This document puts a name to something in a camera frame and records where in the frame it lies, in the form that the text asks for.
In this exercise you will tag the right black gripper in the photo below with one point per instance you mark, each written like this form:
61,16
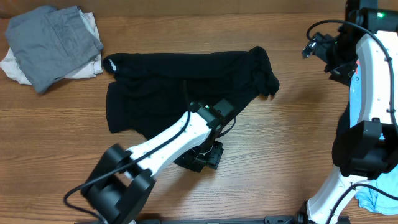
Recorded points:
324,54

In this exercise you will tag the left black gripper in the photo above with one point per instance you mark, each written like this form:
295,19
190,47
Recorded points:
212,158

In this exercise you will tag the black polo shirt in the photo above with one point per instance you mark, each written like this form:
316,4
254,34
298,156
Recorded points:
151,92

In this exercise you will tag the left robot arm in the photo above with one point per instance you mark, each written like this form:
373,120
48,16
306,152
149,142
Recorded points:
123,179

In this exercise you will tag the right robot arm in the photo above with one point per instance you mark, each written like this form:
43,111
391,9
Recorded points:
362,56

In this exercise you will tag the black garment under pile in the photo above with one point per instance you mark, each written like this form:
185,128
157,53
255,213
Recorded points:
343,127

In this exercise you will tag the light blue t-shirt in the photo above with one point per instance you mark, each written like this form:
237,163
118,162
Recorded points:
368,198

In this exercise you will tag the grey folded trousers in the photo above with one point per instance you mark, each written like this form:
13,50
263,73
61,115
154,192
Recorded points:
50,43

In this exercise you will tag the white folded garment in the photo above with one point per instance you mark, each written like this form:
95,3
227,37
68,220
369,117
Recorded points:
11,68

